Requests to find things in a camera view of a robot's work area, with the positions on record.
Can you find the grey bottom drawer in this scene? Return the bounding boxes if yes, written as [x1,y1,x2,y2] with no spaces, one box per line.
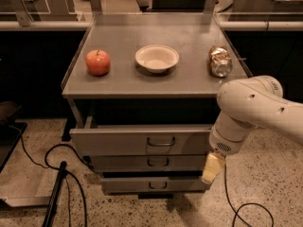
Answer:
[101,176,210,194]

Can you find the white rail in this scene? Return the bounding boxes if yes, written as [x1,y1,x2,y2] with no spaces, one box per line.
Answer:
[0,21,91,31]
[220,22,303,31]

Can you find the black floor bar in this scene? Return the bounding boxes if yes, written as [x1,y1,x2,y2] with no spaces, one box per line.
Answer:
[43,161,67,227]

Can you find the white rail left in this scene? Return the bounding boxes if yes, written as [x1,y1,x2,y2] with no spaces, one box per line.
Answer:
[0,21,91,31]

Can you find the dark object left edge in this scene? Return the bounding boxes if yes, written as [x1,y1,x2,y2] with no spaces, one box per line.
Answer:
[0,101,27,172]

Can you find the white rail right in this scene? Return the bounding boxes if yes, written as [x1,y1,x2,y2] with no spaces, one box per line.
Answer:
[220,22,303,31]

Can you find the black cable floor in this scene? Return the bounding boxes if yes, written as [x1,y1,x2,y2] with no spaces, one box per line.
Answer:
[9,125,93,227]
[223,164,275,227]

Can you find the grey top drawer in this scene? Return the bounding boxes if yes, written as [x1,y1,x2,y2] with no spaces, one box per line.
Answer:
[70,116,211,156]

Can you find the white bowl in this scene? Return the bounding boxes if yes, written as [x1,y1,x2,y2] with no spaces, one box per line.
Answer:
[135,44,179,73]

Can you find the black cable left floor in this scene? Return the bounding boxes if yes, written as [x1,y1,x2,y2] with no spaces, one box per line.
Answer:
[9,125,93,227]

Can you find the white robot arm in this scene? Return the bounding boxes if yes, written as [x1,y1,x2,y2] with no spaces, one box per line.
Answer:
[202,76,303,184]

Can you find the grey middle drawer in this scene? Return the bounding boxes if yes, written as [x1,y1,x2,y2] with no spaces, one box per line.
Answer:
[90,155,205,172]

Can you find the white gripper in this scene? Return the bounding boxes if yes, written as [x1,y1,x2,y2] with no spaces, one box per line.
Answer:
[202,126,248,184]

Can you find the crushed metal can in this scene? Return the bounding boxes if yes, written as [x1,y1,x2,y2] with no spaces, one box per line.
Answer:
[208,45,233,78]

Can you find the red apple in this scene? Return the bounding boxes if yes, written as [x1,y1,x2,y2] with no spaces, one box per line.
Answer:
[85,49,111,76]

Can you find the black cable right floor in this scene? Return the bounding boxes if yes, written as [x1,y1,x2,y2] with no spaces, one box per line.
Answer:
[223,164,275,227]

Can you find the grey drawer cabinet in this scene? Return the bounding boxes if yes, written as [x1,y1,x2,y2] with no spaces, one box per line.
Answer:
[62,13,247,194]

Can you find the grey drawer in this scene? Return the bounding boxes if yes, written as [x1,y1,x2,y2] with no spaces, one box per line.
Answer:
[90,155,205,172]
[101,176,210,194]
[70,116,211,156]

